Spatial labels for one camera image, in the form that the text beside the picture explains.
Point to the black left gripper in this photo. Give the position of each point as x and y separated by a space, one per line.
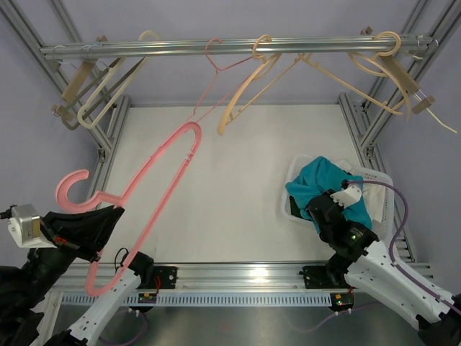
87 231

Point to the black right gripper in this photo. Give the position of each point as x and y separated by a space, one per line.
341 208

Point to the dark green t shirt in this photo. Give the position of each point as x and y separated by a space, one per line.
296 211

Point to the teal blue t shirt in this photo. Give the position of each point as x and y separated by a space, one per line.
315 178

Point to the cream white t shirt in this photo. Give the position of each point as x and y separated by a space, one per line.
374 195

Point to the beige plastic hanger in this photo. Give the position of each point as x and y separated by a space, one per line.
266 64

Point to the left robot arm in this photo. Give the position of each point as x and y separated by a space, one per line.
24 288

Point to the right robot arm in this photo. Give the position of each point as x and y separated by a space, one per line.
362 261

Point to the tan clip hanger left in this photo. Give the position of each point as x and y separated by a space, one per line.
75 90

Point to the tan clip hanger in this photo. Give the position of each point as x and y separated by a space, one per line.
75 90
420 102

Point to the tan clip hanger right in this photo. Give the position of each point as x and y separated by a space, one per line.
420 102

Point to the beige hanger right thick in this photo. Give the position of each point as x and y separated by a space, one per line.
388 60

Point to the beige hanger right thin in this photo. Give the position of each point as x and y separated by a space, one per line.
345 81

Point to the cream rounded hanger left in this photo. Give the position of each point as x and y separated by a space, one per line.
92 111

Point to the white plastic basket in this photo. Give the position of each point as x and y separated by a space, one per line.
384 229

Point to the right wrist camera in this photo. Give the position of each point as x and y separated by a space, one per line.
350 194

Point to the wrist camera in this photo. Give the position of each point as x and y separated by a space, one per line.
24 227
350 194

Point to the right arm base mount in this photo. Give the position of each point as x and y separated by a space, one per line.
319 277

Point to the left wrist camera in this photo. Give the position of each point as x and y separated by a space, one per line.
24 227

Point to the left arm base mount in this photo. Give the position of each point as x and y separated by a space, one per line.
159 277

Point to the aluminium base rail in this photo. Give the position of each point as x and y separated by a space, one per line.
231 276

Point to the aluminium frame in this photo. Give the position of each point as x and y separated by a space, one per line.
108 131

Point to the silver hanging rail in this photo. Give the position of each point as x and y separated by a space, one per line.
385 43

